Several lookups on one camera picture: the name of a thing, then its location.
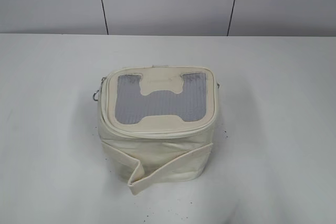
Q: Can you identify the cream bag with silver window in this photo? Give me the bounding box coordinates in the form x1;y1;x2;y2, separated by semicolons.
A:
97;66;219;195

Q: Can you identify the metal zipper pull with ring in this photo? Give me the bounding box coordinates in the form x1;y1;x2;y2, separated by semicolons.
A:
92;77;106;102

